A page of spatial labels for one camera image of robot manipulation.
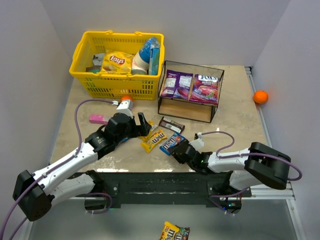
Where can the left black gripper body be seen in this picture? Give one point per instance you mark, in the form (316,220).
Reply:
(137,126)

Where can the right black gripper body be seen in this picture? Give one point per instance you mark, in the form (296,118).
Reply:
(178,150)

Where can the blue m&m bag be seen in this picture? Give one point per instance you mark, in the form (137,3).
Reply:
(124,140)
(172,141)

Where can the brown chocolate bar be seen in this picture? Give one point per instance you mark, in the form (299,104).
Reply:
(172,125)

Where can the purple candy bag back side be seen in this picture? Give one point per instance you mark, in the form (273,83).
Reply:
(177,85)

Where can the purple Fox's berries bag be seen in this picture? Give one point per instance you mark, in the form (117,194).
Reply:
(205,90)

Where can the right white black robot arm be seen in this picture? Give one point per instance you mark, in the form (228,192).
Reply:
(256,165)

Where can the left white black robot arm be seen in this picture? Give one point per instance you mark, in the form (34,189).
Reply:
(34,192)

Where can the small yellow candy bag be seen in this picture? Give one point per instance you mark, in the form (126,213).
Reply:
(152,129)

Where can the M&M bags on floor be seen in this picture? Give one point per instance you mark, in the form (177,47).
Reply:
(174,232)

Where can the yellow M&M bag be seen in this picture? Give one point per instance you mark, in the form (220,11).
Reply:
(153,141)

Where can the orange fruit near basket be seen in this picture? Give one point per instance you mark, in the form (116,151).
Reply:
(126,98)

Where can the pink rectangular box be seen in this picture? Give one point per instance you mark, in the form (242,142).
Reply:
(98,119)

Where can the yellow plastic shopping basket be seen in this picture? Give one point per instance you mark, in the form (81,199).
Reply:
(105,85)

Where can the yellow Lays chip bag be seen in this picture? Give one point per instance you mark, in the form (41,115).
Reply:
(117,62)

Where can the brown green packet in basket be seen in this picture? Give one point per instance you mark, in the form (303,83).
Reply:
(93,69)

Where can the blue cardboard box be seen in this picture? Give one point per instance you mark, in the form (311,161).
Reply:
(154,61)

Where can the grey crumpled packet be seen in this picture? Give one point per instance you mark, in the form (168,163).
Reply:
(97,59)

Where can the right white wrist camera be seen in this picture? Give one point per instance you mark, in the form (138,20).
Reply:
(198,142)

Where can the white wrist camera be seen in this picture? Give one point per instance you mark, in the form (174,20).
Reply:
(124,107)
(198,142)

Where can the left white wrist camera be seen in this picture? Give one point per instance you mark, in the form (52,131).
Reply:
(124,107)

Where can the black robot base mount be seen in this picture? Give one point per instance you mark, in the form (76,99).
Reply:
(156,188)

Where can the orange fruit at wall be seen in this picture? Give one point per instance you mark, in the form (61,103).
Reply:
(260,97)

